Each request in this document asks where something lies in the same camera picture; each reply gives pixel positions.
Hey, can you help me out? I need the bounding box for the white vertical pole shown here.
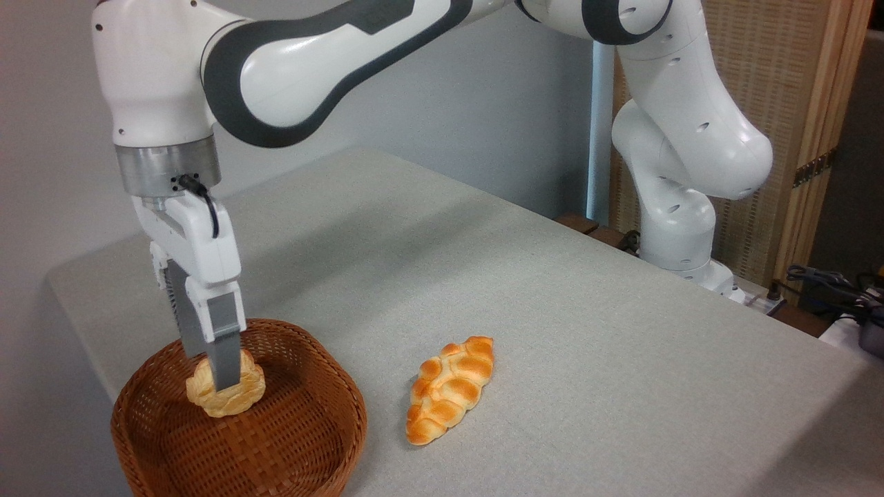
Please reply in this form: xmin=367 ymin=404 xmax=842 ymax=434
xmin=585 ymin=40 xmax=617 ymax=226

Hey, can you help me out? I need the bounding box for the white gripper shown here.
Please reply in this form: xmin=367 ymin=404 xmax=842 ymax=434
xmin=131 ymin=189 xmax=248 ymax=393

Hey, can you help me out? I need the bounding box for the braided bread loaf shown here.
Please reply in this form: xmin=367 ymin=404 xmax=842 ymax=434
xmin=405 ymin=335 xmax=496 ymax=447

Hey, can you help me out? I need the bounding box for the black cable bundle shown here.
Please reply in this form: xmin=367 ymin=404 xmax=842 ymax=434
xmin=785 ymin=264 xmax=884 ymax=313

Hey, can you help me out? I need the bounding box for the round bread roll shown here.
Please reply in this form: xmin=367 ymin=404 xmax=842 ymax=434
xmin=185 ymin=348 xmax=267 ymax=419

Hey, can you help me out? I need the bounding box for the metal screen hinge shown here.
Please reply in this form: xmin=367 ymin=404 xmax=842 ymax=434
xmin=792 ymin=148 xmax=838 ymax=189

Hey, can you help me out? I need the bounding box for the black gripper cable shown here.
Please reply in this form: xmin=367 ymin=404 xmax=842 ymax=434
xmin=177 ymin=174 xmax=220 ymax=240

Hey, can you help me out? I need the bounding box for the brown wicker basket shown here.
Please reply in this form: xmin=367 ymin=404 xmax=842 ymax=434
xmin=110 ymin=318 xmax=369 ymax=497

